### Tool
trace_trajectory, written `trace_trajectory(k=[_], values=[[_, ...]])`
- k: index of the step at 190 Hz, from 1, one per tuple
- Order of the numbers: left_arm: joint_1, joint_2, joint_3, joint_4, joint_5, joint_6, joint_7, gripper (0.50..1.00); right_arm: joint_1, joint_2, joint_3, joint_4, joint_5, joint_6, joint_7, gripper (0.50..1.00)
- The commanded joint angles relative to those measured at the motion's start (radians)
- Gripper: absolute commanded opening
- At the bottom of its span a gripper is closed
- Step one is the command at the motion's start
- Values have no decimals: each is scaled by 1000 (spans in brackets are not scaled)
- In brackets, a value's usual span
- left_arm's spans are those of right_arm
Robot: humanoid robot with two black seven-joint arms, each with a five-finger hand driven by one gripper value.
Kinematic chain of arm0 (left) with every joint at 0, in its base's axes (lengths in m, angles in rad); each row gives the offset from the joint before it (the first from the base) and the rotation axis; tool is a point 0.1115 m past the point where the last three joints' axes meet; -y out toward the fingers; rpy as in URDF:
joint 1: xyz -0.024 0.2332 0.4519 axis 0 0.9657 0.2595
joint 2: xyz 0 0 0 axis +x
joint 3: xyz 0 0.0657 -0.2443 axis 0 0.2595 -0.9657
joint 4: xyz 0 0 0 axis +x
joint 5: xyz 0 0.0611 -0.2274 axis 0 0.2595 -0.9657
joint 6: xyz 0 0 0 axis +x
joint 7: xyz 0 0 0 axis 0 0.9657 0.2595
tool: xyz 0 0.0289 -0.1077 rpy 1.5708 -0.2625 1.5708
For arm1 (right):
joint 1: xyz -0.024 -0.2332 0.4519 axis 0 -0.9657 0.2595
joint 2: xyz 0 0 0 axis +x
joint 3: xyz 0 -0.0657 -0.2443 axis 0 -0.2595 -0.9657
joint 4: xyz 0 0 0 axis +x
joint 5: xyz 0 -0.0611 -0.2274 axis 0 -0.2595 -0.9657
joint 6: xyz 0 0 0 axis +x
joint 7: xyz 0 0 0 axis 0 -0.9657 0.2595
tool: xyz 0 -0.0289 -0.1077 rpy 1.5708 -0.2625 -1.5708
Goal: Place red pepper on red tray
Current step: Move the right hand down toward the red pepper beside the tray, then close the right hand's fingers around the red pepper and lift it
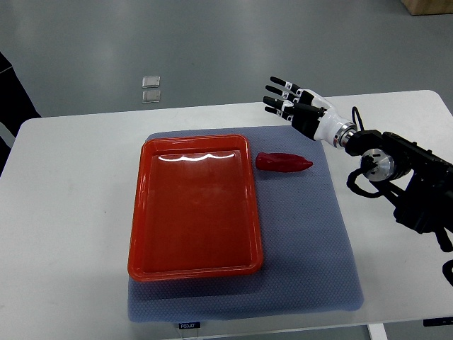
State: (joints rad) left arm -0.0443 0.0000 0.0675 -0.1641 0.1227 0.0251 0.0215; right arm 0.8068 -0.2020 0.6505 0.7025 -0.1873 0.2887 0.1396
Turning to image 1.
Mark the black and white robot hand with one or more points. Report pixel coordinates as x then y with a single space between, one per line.
309 113

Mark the red pepper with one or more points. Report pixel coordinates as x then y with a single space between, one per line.
281 162

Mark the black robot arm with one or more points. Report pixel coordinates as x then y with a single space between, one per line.
414 180

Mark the red plastic tray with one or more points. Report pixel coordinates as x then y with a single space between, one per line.
195 210

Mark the cardboard box corner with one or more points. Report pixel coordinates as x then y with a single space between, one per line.
428 7

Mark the blue-grey textured mat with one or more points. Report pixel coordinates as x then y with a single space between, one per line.
308 260

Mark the upper silver floor plate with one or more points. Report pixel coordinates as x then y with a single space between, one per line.
151 82

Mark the silver floor plate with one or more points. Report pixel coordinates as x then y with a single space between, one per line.
151 82
151 96

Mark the lower silver floor plate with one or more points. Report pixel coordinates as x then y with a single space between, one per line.
151 96

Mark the black table control panel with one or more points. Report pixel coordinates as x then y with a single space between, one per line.
189 325

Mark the black label under table edge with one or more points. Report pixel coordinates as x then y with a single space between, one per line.
437 322

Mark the black object at left edge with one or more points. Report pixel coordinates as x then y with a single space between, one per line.
16 105

